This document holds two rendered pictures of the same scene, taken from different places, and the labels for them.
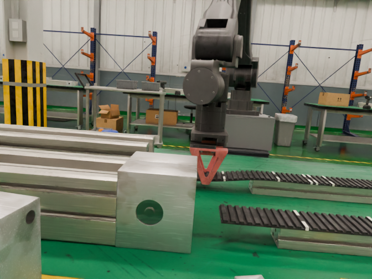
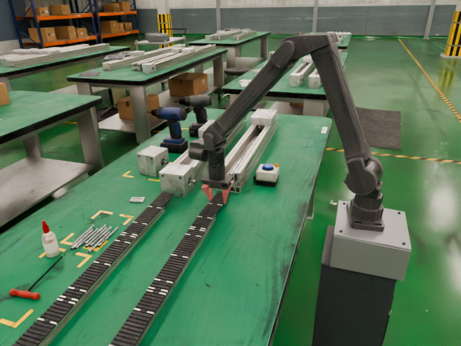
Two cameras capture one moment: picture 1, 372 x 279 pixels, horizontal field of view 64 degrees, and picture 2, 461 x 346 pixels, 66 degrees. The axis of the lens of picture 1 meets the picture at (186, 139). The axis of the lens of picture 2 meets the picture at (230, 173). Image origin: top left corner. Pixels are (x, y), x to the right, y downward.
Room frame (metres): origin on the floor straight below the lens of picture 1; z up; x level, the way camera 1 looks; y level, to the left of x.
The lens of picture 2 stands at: (0.90, -1.09, 1.44)
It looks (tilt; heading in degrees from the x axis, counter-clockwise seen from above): 26 degrees down; 106
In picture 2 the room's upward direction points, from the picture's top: 1 degrees counter-clockwise
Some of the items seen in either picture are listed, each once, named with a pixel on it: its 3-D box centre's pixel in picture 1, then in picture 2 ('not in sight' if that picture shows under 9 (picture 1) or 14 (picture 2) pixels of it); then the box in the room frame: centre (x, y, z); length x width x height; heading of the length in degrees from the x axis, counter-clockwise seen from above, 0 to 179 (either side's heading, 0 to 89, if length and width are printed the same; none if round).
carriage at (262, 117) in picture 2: not in sight; (264, 119); (0.58, 0.72, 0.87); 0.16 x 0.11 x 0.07; 88
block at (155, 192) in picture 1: (161, 194); (180, 180); (0.38, 0.03, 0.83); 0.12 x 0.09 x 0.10; 178
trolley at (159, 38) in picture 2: not in sight; (164, 61); (-1.95, 4.88, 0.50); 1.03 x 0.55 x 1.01; 91
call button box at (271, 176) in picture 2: not in sight; (265, 174); (0.68, 0.18, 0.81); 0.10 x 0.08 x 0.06; 178
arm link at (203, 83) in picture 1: (211, 67); (205, 145); (0.51, -0.03, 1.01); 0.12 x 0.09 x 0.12; 164
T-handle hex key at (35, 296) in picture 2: not in sight; (43, 274); (0.20, -0.51, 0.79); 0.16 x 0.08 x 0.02; 93
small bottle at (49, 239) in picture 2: not in sight; (48, 237); (0.16, -0.42, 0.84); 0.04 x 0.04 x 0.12
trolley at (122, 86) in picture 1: (122, 118); not in sight; (3.62, 0.80, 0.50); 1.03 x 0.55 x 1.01; 98
